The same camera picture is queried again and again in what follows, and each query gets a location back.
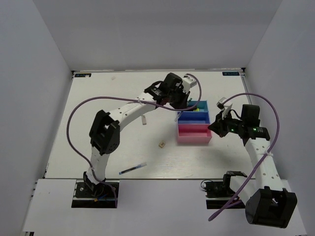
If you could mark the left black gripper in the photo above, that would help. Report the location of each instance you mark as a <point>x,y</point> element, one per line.
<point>182,104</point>

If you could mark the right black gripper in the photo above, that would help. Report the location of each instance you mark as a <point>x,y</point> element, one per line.
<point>218,127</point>

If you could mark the blue clear pen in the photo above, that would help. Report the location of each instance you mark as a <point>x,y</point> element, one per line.
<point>133,168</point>

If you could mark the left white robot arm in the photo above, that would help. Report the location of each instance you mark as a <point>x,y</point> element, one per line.
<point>106,127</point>

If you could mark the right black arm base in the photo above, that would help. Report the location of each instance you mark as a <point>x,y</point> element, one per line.
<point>218,192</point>

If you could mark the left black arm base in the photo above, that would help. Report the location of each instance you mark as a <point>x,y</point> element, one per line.
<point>104,197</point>

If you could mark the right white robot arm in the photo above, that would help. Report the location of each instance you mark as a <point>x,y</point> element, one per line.
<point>267,202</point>

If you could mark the three-colour compartment box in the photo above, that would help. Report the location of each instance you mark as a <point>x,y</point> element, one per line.
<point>192,127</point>

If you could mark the white long eraser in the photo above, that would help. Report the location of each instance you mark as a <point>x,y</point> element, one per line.
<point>144,121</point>

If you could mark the small beige eraser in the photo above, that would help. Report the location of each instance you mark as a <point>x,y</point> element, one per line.
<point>161,144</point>

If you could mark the right blue corner label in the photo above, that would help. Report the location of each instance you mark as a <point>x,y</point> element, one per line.
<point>230,73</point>

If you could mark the blue corner label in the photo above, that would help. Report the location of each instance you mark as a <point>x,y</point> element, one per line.
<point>230,73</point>
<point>82,75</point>

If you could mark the left blue corner label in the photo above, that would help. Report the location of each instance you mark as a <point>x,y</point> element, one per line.
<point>82,75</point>

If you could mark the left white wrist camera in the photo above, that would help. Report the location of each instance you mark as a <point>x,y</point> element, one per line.
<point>188,82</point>

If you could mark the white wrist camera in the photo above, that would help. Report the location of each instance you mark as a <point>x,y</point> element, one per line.
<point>225,106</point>
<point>188,82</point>

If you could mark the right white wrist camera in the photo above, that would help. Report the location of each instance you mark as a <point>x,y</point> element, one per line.
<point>225,106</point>

